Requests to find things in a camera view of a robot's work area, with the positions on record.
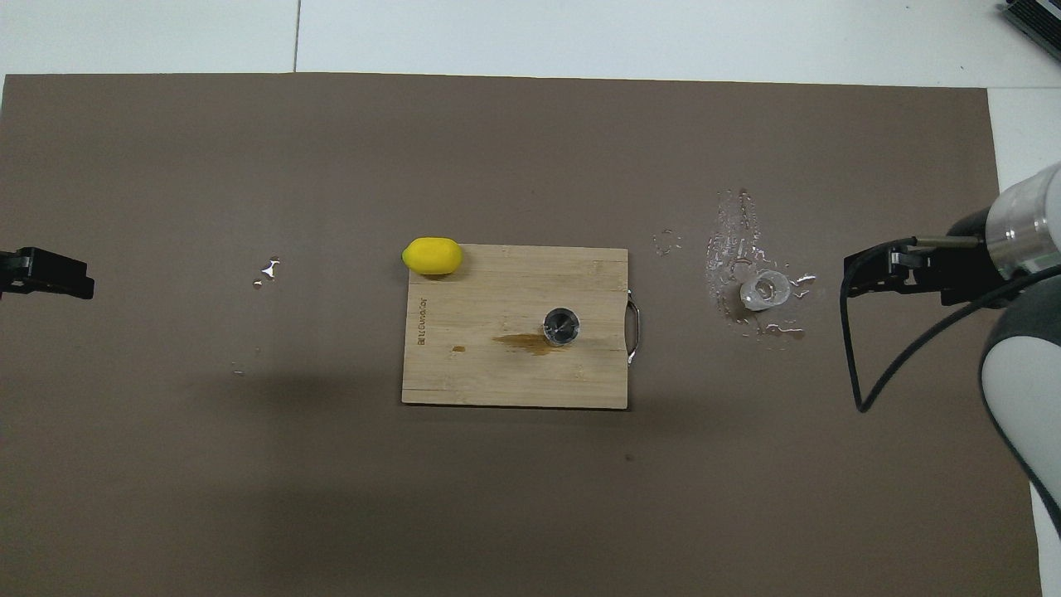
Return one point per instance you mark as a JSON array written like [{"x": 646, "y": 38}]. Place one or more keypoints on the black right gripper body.
[{"x": 974, "y": 261}]

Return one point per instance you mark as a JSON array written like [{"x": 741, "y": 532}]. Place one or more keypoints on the small clear glass cup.
[{"x": 764, "y": 290}]

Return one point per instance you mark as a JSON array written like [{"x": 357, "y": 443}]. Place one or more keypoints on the clear drinking glass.
[{"x": 561, "y": 326}]

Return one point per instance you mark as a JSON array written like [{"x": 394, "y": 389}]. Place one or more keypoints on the grey ribbed device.
[{"x": 1036, "y": 21}]

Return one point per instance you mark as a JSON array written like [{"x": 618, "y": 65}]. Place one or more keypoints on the brown table mat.
[{"x": 249, "y": 497}]

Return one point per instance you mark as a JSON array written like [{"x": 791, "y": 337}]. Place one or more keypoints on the yellow lemon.
[{"x": 432, "y": 256}]

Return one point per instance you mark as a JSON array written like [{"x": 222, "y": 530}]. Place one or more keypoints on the wooden cutting board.
[{"x": 464, "y": 373}]

